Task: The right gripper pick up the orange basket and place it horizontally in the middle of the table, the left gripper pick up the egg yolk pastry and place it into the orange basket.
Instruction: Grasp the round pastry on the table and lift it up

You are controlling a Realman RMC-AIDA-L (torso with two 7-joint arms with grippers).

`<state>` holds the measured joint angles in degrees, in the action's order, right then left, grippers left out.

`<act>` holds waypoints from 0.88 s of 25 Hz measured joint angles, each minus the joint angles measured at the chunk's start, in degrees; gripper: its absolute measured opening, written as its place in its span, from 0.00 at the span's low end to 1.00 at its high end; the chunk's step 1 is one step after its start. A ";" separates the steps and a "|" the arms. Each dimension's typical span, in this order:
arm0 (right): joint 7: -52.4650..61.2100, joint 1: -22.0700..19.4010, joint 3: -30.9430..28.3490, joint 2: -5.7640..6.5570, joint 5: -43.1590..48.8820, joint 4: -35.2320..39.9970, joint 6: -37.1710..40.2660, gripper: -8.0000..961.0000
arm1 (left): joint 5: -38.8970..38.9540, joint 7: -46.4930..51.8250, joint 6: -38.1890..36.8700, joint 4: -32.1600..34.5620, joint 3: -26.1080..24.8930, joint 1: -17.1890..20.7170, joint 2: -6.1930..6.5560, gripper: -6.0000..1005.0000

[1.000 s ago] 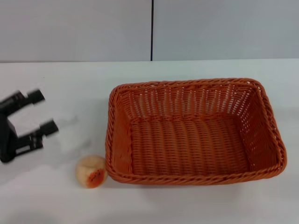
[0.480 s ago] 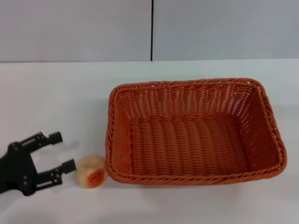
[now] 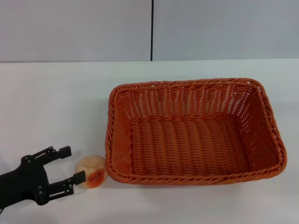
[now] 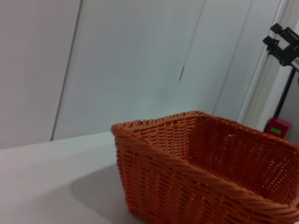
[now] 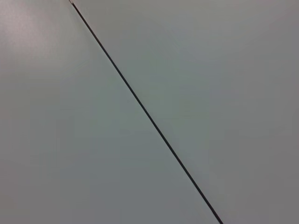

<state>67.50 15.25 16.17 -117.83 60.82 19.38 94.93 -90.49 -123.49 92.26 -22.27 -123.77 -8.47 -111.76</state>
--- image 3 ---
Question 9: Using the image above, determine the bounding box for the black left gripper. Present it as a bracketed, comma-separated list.
[0, 146, 86, 207]

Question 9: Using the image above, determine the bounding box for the orange woven plastic basket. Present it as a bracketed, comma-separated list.
[104, 78, 287, 186]

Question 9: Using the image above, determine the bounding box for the round bun with orange patch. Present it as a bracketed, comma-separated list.
[74, 154, 108, 189]

